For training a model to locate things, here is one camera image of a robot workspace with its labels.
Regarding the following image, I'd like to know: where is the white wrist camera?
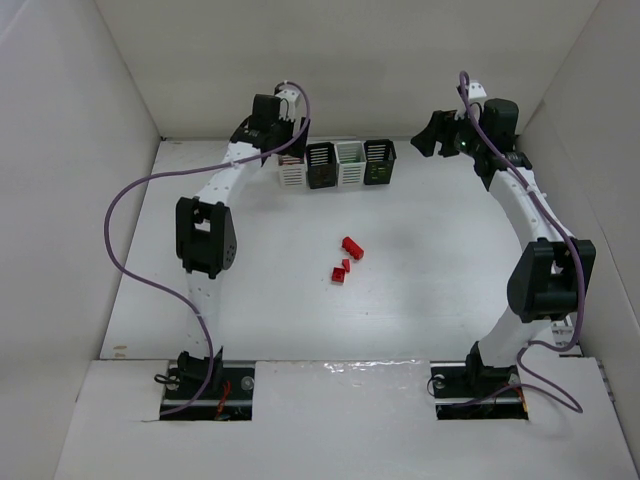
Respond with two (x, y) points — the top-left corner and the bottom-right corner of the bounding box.
(274, 82), (302, 122)
(465, 80), (488, 103)

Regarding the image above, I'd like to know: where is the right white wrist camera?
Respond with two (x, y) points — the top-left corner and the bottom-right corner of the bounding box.
(465, 80), (488, 103)

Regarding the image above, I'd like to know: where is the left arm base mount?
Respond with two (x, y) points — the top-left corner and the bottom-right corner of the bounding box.
(155, 362), (256, 422)

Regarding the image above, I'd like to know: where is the black slotted bin centre left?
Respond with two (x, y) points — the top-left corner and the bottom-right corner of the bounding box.
(305, 142), (337, 189)

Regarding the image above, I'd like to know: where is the black slotted bin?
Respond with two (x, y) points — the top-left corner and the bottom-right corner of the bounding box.
(363, 139), (397, 186)
(305, 142), (337, 189)

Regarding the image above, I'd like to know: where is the black slotted bin far right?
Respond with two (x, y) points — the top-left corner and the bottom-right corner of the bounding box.
(363, 139), (397, 186)

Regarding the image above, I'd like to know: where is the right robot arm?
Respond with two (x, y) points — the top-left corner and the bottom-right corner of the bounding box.
(411, 99), (596, 397)

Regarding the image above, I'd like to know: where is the white slotted bin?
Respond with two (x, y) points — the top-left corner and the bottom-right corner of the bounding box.
(277, 155), (307, 188)
(334, 141), (366, 187)

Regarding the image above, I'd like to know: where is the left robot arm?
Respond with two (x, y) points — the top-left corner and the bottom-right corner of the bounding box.
(175, 84), (308, 390)

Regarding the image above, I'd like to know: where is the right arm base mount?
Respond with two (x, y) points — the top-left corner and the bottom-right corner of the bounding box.
(427, 362), (529, 421)

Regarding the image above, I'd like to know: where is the white slotted bin far left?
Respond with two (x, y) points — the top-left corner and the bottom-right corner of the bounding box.
(277, 155), (307, 188)

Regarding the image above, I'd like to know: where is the aluminium rail right side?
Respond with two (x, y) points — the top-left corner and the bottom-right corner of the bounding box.
(551, 318), (584, 358)

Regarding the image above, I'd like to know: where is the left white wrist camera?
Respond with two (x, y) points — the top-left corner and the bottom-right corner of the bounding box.
(274, 82), (302, 122)

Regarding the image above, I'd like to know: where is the long red lego brick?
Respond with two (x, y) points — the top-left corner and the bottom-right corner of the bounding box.
(341, 236), (365, 261)

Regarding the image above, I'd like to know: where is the white slotted bin centre right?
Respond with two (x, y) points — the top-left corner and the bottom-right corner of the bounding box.
(334, 141), (366, 187)

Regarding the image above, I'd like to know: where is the red flower lego piece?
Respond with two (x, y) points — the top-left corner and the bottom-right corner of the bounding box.
(279, 155), (304, 166)

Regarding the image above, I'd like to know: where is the red square lego brick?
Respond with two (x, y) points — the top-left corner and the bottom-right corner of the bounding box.
(331, 267), (346, 284)

